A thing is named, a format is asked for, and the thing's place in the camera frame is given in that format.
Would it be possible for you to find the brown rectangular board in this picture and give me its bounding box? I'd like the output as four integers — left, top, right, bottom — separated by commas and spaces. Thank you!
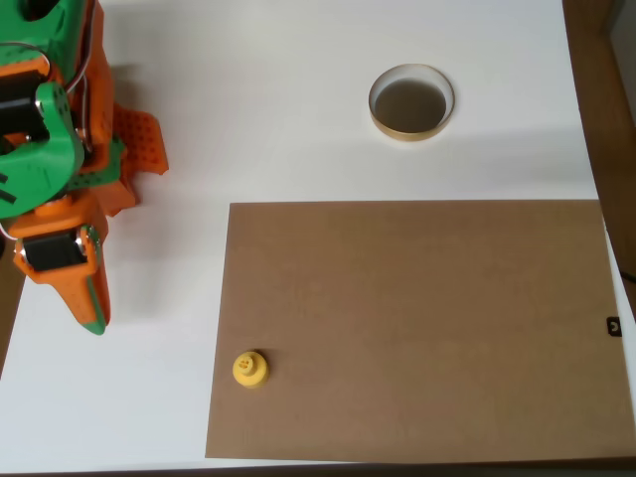
204, 199, 636, 461

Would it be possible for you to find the yellow round plastic piece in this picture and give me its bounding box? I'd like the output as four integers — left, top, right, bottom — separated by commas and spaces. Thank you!
232, 350, 272, 392

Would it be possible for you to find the white table sheet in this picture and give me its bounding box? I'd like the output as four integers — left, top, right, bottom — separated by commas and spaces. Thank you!
0, 0, 636, 473

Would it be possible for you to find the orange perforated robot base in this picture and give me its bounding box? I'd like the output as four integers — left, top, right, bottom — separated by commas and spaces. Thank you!
101, 103, 170, 215

